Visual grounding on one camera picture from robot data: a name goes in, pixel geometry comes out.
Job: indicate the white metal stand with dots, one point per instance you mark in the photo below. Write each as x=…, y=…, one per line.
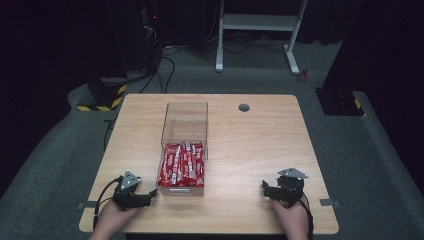
x=256, y=22

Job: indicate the clear plastic drawer box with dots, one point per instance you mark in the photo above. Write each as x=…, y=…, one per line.
x=185, y=133

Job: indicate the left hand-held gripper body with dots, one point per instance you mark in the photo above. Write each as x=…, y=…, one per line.
x=126, y=190

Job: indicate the person's right hand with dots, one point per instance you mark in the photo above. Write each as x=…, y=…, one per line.
x=292, y=216

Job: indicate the dark computer rack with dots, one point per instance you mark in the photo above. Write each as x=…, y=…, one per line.
x=150, y=30

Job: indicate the pile of red stick packets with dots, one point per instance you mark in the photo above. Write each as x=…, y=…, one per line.
x=181, y=165

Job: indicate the small red floor object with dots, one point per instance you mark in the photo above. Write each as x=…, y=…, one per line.
x=302, y=76

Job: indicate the grey tape strip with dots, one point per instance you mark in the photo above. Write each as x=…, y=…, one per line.
x=87, y=205
x=330, y=202

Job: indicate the person's left hand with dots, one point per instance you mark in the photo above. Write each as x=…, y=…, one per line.
x=115, y=216

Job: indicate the black yellow-striped stand base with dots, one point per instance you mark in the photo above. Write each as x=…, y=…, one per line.
x=105, y=95

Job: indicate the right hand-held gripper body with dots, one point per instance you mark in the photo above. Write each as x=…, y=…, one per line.
x=290, y=188

